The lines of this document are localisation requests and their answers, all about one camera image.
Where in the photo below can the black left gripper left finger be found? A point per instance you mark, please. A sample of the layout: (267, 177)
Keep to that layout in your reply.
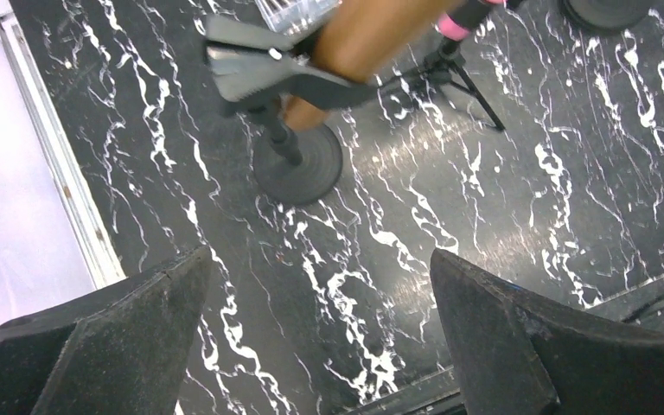
(122, 349)

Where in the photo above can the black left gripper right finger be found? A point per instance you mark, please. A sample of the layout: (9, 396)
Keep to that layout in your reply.
(517, 352)

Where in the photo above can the black round-base mic stand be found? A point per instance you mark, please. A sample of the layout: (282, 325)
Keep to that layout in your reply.
(259, 72)

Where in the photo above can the black tripod mic stand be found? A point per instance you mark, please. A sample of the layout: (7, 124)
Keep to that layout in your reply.
(442, 67)

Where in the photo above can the gold microphone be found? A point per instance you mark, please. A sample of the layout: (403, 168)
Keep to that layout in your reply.
(362, 36)

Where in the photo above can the pink microphone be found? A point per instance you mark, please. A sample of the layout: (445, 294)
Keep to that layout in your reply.
(457, 24)

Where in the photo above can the clear plastic parts box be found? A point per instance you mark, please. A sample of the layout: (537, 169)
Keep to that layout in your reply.
(293, 16)

